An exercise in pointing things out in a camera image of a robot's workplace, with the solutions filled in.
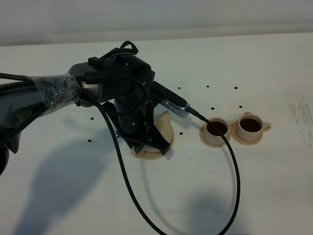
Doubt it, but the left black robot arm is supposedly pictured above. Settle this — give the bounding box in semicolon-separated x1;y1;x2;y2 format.
0;41;173;170

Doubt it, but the beige cup saucer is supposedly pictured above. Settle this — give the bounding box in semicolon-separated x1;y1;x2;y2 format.
199;123;226;148
231;129;263;145

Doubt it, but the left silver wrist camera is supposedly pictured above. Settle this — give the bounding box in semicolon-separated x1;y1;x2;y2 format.
151;80;191;118

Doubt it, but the beige teapot saucer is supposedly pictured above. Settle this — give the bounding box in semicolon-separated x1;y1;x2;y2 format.
131;136;174;160

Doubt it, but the beige ceramic teapot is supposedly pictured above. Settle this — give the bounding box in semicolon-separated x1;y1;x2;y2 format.
154;111;174;138

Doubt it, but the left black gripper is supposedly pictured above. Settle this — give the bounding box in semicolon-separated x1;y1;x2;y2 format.
103;96;170;155

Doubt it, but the beige teacup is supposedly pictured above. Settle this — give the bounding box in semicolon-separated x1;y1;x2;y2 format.
235;112;271;141
206;117;235;141

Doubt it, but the right beige cup saucer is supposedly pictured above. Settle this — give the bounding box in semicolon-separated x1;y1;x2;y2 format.
231;129;263;145

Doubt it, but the left beige teacup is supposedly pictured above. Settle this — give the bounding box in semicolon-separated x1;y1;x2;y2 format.
206;117;235;141

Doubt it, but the right beige teacup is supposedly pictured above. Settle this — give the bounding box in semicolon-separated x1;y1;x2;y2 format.
235;112;271;141

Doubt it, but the left beige cup saucer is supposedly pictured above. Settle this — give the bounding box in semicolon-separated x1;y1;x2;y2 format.
199;123;226;148

